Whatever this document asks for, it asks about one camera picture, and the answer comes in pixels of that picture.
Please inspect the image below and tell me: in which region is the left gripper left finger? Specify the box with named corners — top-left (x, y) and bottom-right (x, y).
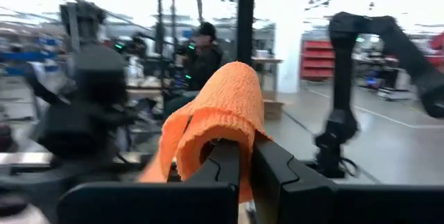
top-left (57, 139), bottom-right (241, 224)

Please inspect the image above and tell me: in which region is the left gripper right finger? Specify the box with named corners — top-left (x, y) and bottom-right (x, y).
top-left (250, 133), bottom-right (444, 224)

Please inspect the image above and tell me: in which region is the brown cardboard box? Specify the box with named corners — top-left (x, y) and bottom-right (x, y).
top-left (260, 89), bottom-right (286, 121)

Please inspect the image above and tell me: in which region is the red storage shelf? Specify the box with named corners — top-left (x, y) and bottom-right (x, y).
top-left (300, 39), bottom-right (336, 82)

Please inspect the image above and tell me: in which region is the person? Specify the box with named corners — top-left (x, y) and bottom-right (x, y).
top-left (162, 21), bottom-right (225, 119)

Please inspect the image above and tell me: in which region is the black vertical frame post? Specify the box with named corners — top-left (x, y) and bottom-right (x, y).
top-left (237, 0), bottom-right (257, 68)

